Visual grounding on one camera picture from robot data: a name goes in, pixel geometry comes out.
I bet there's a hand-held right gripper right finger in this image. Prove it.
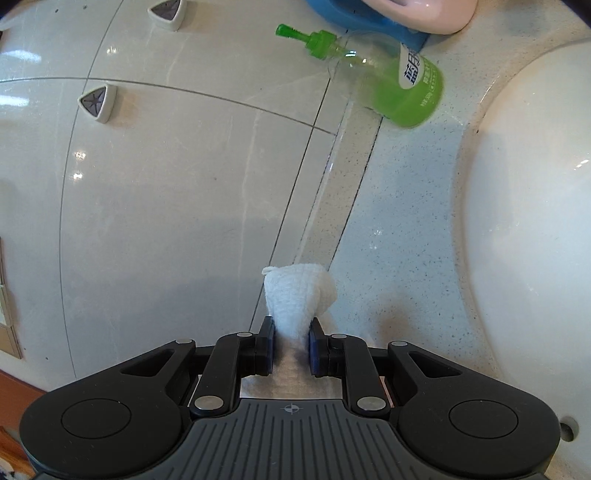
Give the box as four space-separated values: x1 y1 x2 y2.
308 318 463 414

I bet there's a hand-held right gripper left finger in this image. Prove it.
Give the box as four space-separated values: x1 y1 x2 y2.
121 316 277 414

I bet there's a white cloth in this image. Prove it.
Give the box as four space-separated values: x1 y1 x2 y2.
261 263 336 343

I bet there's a white sink basin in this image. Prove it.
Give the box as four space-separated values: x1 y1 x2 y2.
455 44 591 446

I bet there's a green liquid bottle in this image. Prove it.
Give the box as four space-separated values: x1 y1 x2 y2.
275 23 445 129

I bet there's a blue detergent bottle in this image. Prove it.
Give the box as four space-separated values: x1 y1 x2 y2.
307 0 435 48

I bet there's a pink detergent bottle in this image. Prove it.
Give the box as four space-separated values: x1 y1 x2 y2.
364 0 477 36

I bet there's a white triangular wall hook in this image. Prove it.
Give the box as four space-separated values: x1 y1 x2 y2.
77 83 119 124
147 0 188 32

